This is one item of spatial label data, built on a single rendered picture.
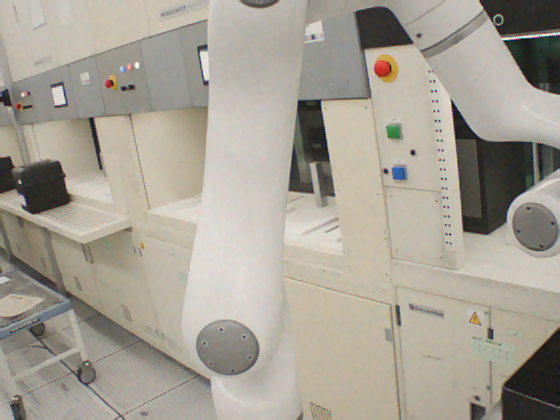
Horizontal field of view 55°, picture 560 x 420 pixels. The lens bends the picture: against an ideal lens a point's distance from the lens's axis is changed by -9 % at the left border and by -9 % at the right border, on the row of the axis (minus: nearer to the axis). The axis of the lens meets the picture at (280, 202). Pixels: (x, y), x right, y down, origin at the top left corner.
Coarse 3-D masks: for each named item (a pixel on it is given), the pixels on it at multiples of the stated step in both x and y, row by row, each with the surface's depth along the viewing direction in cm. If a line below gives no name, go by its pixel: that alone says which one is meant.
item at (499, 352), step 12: (396, 72) 127; (432, 72) 119; (540, 84) 183; (552, 84) 185; (396, 120) 132; (552, 156) 188; (552, 168) 189; (444, 216) 129; (480, 348) 131; (492, 348) 128; (504, 348) 125; (492, 360) 129; (504, 360) 126
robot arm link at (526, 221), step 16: (528, 192) 64; (544, 192) 63; (512, 208) 66; (528, 208) 64; (544, 208) 62; (512, 224) 66; (528, 224) 64; (544, 224) 63; (528, 240) 65; (544, 240) 63; (544, 256) 64
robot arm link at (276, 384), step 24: (288, 312) 80; (288, 336) 78; (288, 360) 76; (216, 384) 75; (240, 384) 73; (264, 384) 73; (288, 384) 74; (216, 408) 74; (240, 408) 71; (264, 408) 71; (288, 408) 72
